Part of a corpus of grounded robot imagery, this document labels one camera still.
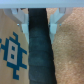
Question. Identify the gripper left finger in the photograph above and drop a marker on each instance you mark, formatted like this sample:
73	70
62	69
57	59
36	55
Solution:
22	20

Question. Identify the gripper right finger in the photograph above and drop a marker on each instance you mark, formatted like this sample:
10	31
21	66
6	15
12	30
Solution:
54	23

